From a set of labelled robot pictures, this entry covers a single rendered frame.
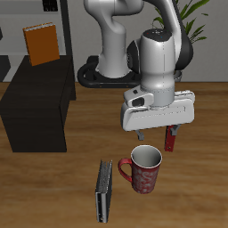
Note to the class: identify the green pot plant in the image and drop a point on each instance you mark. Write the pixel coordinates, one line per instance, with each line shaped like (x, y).
(190, 20)

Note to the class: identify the dark tall shelf frame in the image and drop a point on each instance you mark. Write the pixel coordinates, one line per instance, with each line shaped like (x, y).
(66, 26)

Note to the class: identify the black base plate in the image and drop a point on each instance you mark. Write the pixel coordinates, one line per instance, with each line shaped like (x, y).
(101, 78)

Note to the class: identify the dark wooden cabinet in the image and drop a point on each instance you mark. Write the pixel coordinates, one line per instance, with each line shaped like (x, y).
(37, 104)

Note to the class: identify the red book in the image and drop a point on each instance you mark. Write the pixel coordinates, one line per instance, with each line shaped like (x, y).
(169, 142)

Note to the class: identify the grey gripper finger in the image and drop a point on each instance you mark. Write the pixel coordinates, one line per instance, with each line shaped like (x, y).
(140, 135)
(175, 130)

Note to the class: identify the orange book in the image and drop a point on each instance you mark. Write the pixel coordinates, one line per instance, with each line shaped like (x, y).
(42, 44)

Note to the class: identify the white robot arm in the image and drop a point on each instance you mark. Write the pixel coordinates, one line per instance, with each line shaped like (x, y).
(154, 62)

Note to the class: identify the black book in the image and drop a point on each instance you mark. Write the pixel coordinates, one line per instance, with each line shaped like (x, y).
(104, 193)

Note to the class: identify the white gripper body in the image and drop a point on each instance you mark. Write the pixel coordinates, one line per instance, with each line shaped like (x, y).
(157, 114)

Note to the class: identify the red patterned mug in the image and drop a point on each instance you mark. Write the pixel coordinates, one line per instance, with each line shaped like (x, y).
(144, 170)

